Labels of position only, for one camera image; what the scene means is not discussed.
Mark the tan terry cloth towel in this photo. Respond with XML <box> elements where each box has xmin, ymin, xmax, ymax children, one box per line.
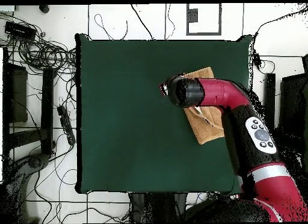
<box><xmin>182</xmin><ymin>66</ymin><xmax>227</xmax><ymax>145</ymax></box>

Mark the flat black box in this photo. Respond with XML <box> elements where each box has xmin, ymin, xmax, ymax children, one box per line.
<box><xmin>4</xmin><ymin>20</ymin><xmax>37</xmax><ymax>40</ymax></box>

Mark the dark green table cloth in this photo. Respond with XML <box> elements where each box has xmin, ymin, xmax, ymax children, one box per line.
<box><xmin>75</xmin><ymin>33</ymin><xmax>253</xmax><ymax>195</ymax></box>

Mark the long black power strip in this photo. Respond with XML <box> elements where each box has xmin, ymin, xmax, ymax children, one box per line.
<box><xmin>57</xmin><ymin>105</ymin><xmax>76</xmax><ymax>146</ymax></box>

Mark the black upright bar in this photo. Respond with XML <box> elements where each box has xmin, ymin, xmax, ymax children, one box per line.
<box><xmin>263</xmin><ymin>73</ymin><xmax>277</xmax><ymax>131</ymax></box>

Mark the black T-shaped floor stand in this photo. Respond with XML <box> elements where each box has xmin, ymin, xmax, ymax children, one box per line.
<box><xmin>9</xmin><ymin>67</ymin><xmax>57</xmax><ymax>155</ymax></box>

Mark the black metal stand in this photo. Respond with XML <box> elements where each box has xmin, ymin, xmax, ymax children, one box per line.
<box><xmin>128</xmin><ymin>192</ymin><xmax>188</xmax><ymax>223</ymax></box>

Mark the dark cabinet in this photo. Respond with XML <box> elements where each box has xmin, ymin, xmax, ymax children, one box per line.
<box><xmin>279</xmin><ymin>73</ymin><xmax>308</xmax><ymax>143</ymax></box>

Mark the dark brown box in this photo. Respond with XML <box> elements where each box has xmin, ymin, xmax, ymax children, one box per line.
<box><xmin>2</xmin><ymin>62</ymin><xmax>28</xmax><ymax>123</ymax></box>

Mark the grey chair base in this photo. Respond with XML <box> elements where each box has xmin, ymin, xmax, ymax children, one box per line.
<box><xmin>0</xmin><ymin>153</ymin><xmax>50</xmax><ymax>223</ymax></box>

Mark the grey rectangular floor frame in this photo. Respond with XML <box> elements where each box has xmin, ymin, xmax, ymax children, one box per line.
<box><xmin>185</xmin><ymin>3</ymin><xmax>223</xmax><ymax>36</ymax></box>

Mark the tangled black cable bundle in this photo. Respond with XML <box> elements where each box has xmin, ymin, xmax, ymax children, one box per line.
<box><xmin>0</xmin><ymin>11</ymin><xmax>78</xmax><ymax>76</ymax></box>

